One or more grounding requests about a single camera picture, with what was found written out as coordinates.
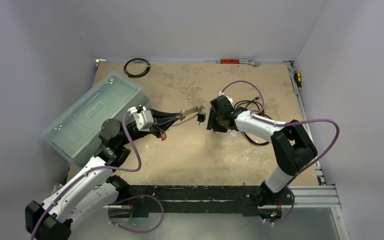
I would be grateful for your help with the clear plastic storage box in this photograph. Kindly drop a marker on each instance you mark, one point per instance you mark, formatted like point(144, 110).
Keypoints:
point(75, 134)

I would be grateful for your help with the red key tag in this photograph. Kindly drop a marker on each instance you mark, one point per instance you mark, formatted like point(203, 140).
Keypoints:
point(163, 136)

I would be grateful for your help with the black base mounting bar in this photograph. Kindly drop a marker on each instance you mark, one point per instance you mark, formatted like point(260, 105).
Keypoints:
point(247, 200)

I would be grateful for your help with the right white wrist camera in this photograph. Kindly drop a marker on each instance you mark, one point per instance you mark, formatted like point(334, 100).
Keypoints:
point(226, 96)

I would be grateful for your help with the aluminium frame rail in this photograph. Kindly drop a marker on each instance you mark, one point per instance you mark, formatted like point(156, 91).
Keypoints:
point(315, 195)

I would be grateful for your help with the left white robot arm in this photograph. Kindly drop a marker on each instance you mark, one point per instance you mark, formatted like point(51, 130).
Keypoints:
point(96, 184)

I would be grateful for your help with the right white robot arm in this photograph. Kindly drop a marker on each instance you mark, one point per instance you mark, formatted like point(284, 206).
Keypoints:
point(292, 146)

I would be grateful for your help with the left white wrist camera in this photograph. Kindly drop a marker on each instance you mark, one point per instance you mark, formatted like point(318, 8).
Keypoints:
point(143, 118)

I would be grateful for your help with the red handled adjustable wrench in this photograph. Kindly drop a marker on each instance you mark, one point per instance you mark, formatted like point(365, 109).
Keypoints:
point(249, 61)

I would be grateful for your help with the black key fob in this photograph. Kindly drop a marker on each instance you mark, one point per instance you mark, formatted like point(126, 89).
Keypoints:
point(201, 117)

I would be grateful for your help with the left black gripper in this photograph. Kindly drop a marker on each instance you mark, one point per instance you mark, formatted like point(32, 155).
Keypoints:
point(162, 120)

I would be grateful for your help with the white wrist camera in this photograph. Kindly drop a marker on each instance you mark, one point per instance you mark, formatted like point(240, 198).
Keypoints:
point(143, 118)
point(226, 96)

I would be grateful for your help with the yellow black screwdriver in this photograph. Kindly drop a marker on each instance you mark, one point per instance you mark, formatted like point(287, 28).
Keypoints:
point(298, 80)

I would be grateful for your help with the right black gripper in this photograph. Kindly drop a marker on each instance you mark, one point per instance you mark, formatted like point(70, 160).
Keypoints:
point(214, 117)

